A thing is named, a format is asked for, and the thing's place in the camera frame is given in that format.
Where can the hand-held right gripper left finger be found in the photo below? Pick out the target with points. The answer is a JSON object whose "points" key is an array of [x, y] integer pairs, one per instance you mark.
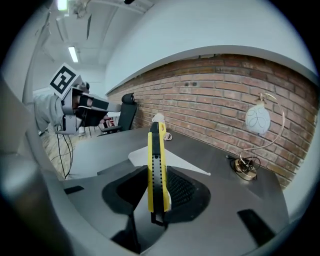
{"points": [[100, 195]]}

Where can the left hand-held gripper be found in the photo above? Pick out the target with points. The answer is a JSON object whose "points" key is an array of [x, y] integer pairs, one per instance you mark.
{"points": [[62, 80]]}

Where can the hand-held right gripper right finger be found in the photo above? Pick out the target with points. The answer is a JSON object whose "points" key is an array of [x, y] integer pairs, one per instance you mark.
{"points": [[225, 212]]}

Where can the yellow black utility knife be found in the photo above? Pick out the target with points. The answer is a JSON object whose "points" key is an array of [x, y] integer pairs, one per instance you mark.
{"points": [[157, 175]]}

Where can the white paper sheet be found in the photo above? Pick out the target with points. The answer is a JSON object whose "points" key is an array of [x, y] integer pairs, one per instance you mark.
{"points": [[175, 160]]}

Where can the person's left forearm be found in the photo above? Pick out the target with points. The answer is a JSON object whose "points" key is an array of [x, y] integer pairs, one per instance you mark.
{"points": [[48, 111]]}

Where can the person's left hand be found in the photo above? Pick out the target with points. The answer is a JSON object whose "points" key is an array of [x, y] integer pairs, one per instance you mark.
{"points": [[76, 103]]}

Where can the black mesh office chair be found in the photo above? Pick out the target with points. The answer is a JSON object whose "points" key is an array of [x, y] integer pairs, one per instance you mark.
{"points": [[127, 115]]}

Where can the lit ceiling light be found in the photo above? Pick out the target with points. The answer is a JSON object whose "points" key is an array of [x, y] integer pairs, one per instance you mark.
{"points": [[73, 54], [62, 4]]}

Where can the white globe lamp brass stand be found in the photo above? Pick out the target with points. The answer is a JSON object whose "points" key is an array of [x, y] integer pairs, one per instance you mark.
{"points": [[257, 120]]}

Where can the black head camera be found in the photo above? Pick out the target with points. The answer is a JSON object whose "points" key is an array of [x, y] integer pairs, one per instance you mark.
{"points": [[128, 1]]}

